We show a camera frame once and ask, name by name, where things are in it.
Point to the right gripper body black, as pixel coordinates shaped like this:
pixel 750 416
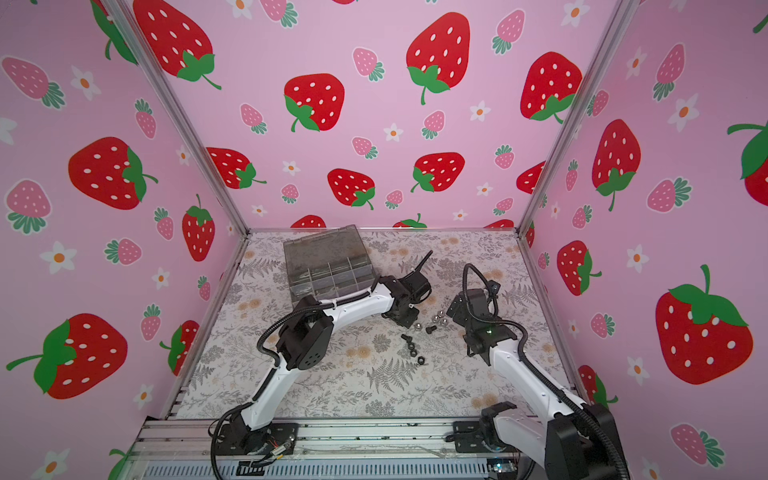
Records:
pixel 466 306

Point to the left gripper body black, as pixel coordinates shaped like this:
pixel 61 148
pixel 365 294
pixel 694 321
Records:
pixel 408 318

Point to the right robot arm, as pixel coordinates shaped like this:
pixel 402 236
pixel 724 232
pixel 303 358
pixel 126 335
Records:
pixel 569 438

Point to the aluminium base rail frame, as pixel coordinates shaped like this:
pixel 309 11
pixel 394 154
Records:
pixel 396 448

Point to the clear plastic organizer box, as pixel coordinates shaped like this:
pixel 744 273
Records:
pixel 328 265

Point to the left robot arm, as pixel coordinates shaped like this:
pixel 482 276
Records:
pixel 300 340

